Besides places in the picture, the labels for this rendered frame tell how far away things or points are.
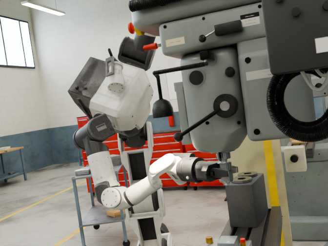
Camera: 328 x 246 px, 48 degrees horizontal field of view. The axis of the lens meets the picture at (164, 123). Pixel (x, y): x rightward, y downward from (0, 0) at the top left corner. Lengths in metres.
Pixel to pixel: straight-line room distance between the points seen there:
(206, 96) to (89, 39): 10.87
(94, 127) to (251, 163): 1.76
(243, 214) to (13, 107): 10.43
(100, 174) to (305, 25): 0.95
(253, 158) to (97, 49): 9.23
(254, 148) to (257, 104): 1.90
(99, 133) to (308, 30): 0.92
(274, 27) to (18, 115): 11.19
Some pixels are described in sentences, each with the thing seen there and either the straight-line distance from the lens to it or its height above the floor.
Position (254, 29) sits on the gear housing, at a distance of 1.10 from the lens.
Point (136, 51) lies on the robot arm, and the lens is 1.67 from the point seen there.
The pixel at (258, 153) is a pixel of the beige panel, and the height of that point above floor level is 1.00.
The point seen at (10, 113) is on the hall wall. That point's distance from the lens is 11.60.
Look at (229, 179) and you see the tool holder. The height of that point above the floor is 1.21.
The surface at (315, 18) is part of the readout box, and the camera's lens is 0.84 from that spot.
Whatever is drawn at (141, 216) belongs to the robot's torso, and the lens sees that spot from 1.95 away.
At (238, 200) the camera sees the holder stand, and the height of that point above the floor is 1.03.
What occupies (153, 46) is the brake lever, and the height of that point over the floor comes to 1.70.
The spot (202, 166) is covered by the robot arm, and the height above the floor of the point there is 1.26.
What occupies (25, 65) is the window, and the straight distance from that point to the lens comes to 12.32.
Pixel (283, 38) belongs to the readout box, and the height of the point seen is 1.59.
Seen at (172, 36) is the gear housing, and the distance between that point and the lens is 1.15.
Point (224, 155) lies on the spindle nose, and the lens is 1.22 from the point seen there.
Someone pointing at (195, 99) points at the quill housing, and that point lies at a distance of 1.14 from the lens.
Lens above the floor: 1.49
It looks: 3 degrees down
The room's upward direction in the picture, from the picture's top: 8 degrees counter-clockwise
